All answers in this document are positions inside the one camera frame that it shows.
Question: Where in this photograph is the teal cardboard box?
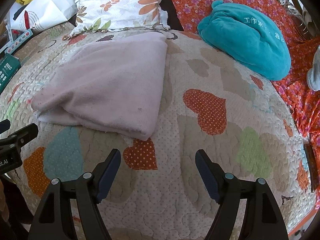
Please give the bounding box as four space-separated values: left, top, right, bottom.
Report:
0 53 21 93

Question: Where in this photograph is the coloured dots box strip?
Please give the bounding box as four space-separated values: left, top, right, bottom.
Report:
0 29 33 54

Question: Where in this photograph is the heart patterned quilt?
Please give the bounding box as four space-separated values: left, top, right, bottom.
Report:
1 31 316 239

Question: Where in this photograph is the grey cloth item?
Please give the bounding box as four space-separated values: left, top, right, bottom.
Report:
306 46 320 91

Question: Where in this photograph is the white floral pillow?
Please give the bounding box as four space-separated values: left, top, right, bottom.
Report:
67 0 170 39

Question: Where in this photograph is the teal plush cushion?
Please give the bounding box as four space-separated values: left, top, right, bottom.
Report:
197 0 291 81

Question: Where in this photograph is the orange floral bedsheet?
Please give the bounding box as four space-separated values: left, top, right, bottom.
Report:
161 0 320 210

